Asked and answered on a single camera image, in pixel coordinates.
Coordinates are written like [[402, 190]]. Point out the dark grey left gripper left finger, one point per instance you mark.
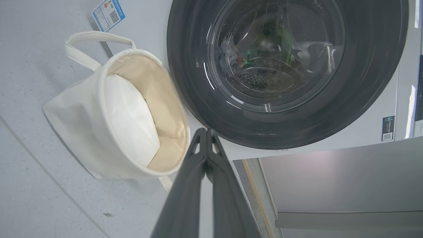
[[185, 191]]

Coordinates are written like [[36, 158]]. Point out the blue energy label sticker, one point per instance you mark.
[[109, 15]]

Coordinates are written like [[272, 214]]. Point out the small black QR sticker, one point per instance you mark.
[[388, 128]]

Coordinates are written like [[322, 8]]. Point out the white front-load washing machine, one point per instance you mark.
[[148, 19]]

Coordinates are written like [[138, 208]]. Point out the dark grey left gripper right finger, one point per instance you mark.
[[228, 205]]

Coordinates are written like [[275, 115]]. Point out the cream canvas laundry basket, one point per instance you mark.
[[72, 115]]

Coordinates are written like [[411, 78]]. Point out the dark round washing machine door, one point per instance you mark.
[[363, 99]]

